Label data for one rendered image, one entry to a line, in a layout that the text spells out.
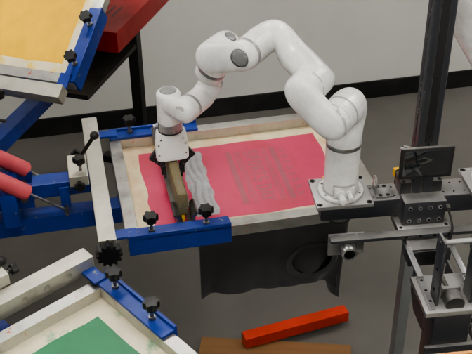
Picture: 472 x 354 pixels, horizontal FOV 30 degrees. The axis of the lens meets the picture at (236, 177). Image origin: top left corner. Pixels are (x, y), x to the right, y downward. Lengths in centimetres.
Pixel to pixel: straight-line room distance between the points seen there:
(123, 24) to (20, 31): 46
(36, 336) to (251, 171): 93
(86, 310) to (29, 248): 182
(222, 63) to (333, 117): 33
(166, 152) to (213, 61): 46
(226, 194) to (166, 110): 35
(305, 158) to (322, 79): 71
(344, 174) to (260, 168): 56
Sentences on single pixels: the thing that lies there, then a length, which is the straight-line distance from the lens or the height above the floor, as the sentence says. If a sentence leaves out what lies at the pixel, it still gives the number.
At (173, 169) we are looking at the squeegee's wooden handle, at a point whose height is 106.
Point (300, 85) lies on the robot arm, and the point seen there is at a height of 150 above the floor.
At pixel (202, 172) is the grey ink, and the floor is 96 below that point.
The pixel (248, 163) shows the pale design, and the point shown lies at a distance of 291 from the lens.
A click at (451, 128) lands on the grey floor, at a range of 505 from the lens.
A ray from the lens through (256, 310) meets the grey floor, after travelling 375.
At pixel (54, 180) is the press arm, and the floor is 104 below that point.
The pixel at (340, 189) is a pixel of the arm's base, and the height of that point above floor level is 118.
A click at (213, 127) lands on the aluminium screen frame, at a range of 303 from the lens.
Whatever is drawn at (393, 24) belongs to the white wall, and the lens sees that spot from 511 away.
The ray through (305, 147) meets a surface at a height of 96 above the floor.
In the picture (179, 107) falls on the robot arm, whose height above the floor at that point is 129.
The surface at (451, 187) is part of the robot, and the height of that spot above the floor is 112.
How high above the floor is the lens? 256
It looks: 34 degrees down
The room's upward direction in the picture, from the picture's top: 1 degrees counter-clockwise
